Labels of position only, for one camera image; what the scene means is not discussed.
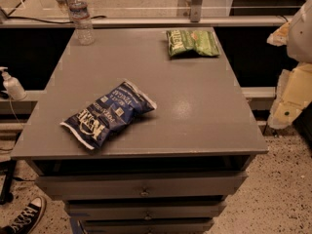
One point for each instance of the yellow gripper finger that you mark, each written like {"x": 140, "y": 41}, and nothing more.
{"x": 293, "y": 95}
{"x": 280, "y": 36}

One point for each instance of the blue chip bag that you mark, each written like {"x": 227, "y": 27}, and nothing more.
{"x": 109, "y": 114}

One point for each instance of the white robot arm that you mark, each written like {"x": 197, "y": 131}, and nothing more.
{"x": 299, "y": 45}

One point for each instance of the green jalapeno chip bag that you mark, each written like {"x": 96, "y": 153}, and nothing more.
{"x": 201, "y": 42}

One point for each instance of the top grey drawer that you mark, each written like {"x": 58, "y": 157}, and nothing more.
{"x": 99, "y": 187}

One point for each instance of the grey drawer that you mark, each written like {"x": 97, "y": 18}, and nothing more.
{"x": 99, "y": 187}
{"x": 156, "y": 226}
{"x": 145, "y": 211}

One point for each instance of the clear plastic water bottle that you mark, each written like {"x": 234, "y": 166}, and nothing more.
{"x": 79, "y": 14}

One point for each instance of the bottom grey drawer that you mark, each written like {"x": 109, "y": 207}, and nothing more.
{"x": 156, "y": 226}

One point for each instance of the middle grey drawer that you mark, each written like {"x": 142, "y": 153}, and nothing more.
{"x": 145, "y": 211}

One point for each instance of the white pump sanitizer bottle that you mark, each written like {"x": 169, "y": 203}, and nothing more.
{"x": 12, "y": 85}

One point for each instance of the black white sneaker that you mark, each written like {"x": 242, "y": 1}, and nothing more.
{"x": 28, "y": 218}

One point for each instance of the black stand leg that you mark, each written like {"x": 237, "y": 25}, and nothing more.
{"x": 7, "y": 169}

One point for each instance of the grey metal post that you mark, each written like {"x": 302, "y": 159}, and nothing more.
{"x": 195, "y": 10}

